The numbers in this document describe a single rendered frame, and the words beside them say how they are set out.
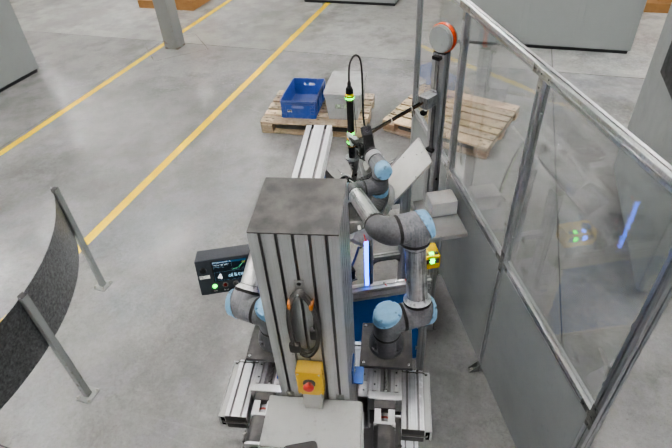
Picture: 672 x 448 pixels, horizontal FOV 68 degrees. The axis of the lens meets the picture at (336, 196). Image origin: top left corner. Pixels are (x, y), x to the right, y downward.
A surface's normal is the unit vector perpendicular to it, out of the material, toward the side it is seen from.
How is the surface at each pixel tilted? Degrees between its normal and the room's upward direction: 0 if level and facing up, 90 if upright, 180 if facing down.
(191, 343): 0
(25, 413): 0
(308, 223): 0
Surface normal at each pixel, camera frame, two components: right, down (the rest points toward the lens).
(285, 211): -0.05, -0.79
